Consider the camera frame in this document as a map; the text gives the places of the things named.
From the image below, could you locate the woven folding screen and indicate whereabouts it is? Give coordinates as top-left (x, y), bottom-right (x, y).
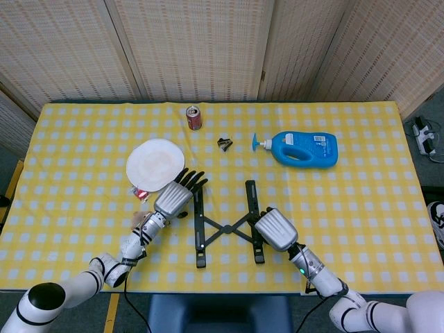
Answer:
top-left (0, 0), bottom-right (444, 153)

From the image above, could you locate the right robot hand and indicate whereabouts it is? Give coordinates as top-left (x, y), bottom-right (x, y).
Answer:
top-left (254, 207), bottom-right (299, 253)

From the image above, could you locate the red soda can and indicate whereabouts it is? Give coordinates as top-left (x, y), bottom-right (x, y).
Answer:
top-left (186, 105), bottom-right (203, 131)

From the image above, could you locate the brown plush keychain toy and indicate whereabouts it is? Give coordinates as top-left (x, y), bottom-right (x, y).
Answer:
top-left (130, 210), bottom-right (150, 230)

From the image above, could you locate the small red snack packet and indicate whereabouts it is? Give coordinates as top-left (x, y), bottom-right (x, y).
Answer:
top-left (130, 186), bottom-right (151, 202)

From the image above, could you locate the white power strip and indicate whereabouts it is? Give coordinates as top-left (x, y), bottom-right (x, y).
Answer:
top-left (411, 117), bottom-right (438, 156)

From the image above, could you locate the white paper plate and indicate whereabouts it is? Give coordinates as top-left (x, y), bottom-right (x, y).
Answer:
top-left (126, 138), bottom-right (186, 193)

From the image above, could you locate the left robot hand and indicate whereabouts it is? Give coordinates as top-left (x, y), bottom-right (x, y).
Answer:
top-left (153, 168), bottom-right (209, 219)

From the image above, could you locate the black folding stand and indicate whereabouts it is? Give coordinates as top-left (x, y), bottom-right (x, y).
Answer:
top-left (192, 179), bottom-right (270, 268)

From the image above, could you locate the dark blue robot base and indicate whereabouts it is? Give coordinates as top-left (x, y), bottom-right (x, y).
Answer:
top-left (147, 293), bottom-right (294, 333)

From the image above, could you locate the black cable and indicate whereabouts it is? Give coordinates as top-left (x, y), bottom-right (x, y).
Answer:
top-left (123, 273), bottom-right (152, 333)
top-left (293, 300), bottom-right (330, 333)

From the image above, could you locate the yellow checkered tablecloth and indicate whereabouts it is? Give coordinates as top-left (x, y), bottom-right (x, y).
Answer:
top-left (0, 101), bottom-right (444, 296)

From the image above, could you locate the blue pump detergent bottle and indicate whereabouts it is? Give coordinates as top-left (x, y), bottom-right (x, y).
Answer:
top-left (251, 130), bottom-right (339, 169)

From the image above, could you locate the white black sneaker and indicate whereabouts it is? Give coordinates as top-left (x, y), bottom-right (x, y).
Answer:
top-left (427, 200), bottom-right (444, 249)

